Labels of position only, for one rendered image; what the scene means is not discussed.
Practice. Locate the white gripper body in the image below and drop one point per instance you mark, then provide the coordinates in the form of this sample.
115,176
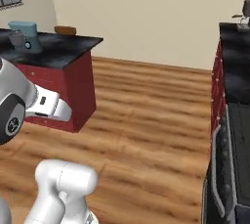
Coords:
62,110

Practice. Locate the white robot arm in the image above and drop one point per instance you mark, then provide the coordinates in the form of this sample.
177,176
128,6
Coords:
16,94

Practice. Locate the dark coffee machine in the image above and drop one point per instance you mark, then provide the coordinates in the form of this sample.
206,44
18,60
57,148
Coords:
246,11

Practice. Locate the red cupboard island, black top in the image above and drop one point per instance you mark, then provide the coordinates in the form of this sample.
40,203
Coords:
74,81

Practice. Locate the teal stand mixer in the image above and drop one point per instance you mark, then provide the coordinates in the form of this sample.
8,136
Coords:
28,35

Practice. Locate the red cupboard run, black top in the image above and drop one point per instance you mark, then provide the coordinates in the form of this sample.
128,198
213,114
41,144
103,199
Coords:
217,94

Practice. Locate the black oven with hob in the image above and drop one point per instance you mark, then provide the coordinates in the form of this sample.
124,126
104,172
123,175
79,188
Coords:
239,156

